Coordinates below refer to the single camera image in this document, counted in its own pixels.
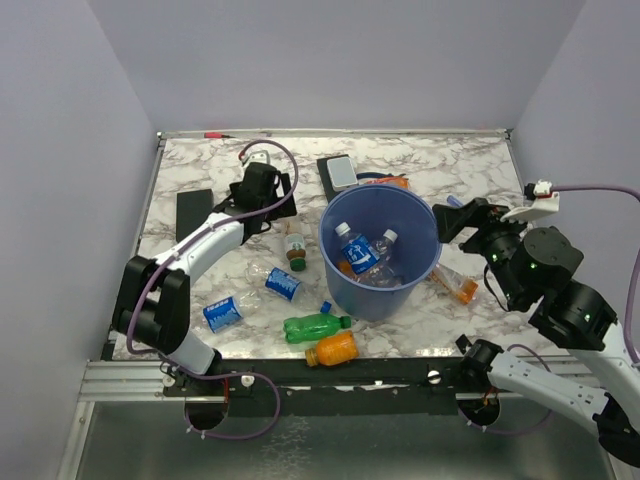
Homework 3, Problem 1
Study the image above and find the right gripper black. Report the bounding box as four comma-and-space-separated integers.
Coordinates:
431, 194, 537, 304

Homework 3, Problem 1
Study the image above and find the blue label water bottle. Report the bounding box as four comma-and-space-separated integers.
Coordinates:
335, 222, 380, 276

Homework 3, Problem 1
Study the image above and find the large clear water bottle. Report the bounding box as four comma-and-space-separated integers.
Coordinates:
359, 229, 403, 288

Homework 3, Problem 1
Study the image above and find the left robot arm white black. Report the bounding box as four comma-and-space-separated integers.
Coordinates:
112, 162, 296, 395

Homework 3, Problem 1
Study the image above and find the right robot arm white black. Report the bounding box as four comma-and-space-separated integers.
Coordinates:
433, 193, 639, 467

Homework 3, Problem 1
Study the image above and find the blue plastic bin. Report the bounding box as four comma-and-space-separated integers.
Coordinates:
318, 184, 442, 321

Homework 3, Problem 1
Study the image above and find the blue red screwdriver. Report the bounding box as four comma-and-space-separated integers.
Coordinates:
447, 195, 463, 208

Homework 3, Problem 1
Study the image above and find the brown coffee bottle green cap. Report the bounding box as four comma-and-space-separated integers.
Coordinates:
284, 220, 307, 272

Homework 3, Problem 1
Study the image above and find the white device on black tray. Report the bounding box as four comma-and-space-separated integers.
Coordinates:
316, 155, 358, 202

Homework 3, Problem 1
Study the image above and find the orange utility knife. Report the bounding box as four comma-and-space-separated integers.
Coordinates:
370, 176, 410, 190

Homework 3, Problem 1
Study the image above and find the orange label crushed bottle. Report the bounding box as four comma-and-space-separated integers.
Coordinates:
430, 264, 478, 305

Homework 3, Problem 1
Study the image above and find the crushed pepsi bottle upper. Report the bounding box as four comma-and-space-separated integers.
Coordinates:
246, 261, 303, 303

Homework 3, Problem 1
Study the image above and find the crushed pepsi bottle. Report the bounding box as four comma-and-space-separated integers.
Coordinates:
203, 294, 262, 333
246, 261, 303, 303

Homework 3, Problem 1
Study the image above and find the black flat box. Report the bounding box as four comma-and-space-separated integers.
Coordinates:
175, 189, 214, 242

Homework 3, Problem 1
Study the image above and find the green plastic bottle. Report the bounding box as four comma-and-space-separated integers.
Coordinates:
283, 313, 352, 344

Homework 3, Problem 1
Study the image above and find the crushed pepsi bottle lower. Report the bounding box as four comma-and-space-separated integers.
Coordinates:
203, 294, 262, 333

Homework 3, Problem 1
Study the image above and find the orange juice bottle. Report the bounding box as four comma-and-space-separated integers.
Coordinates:
305, 330, 359, 367

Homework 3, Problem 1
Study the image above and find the black base bar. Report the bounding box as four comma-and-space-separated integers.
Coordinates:
163, 357, 484, 417

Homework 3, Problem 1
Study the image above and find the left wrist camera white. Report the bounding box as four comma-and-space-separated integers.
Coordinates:
240, 150, 271, 165

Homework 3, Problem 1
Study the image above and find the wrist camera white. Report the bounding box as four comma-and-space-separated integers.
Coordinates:
501, 180, 560, 223
240, 150, 271, 165

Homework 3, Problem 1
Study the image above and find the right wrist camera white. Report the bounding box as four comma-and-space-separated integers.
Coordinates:
501, 180, 560, 223

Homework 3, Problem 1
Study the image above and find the red marker on rail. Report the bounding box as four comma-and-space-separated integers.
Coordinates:
203, 132, 235, 139

